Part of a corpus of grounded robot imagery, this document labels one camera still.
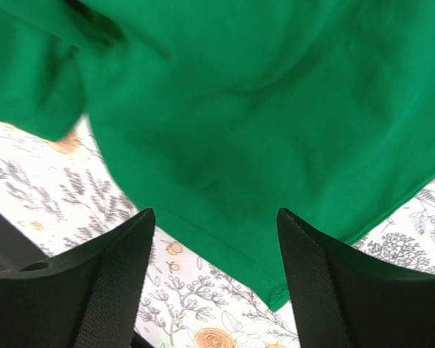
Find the green t shirt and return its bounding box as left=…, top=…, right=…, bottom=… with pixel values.
left=0, top=0, right=435, bottom=311

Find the floral patterned table mat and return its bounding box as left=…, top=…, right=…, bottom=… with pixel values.
left=0, top=120, right=435, bottom=347

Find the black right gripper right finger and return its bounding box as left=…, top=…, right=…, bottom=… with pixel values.
left=277, top=208, right=435, bottom=348

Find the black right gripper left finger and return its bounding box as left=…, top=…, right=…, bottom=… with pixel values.
left=0, top=209, right=156, bottom=347

